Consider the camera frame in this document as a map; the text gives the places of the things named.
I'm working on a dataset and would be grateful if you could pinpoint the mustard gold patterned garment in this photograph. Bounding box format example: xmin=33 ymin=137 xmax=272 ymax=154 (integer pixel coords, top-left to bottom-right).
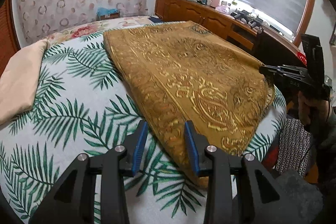
xmin=104 ymin=21 xmax=275 ymax=189

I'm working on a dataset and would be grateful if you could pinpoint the right hand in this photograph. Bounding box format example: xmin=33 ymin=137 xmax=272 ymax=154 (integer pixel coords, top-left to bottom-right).
xmin=298 ymin=93 xmax=333 ymax=126

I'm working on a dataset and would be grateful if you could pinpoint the wooden sideboard cabinet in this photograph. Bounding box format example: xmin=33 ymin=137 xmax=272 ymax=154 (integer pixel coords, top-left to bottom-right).
xmin=154 ymin=0 xmax=299 ymax=55

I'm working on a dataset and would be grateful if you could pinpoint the palm leaf print blanket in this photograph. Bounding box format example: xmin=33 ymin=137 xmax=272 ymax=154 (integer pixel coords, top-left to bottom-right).
xmin=0 ymin=21 xmax=288 ymax=224

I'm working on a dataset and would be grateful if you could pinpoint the black white patterned cloth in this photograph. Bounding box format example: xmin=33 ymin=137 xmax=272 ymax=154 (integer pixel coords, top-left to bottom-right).
xmin=275 ymin=118 xmax=313 ymax=177

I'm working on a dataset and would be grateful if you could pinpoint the floral bedspread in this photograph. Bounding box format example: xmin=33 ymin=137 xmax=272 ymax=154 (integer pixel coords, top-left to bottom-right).
xmin=45 ymin=16 xmax=162 ymax=45

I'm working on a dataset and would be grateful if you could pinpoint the beige folded cloth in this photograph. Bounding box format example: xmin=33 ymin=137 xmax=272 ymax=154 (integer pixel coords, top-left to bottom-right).
xmin=1 ymin=39 xmax=50 ymax=124

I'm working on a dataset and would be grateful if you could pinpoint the cardboard box with blue cloth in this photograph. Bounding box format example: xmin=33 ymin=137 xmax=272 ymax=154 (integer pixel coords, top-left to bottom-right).
xmin=96 ymin=7 xmax=120 ymax=20

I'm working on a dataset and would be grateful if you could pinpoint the wooden louvered wardrobe door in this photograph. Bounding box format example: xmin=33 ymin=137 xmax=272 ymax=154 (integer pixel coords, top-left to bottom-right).
xmin=0 ymin=0 xmax=21 ymax=75

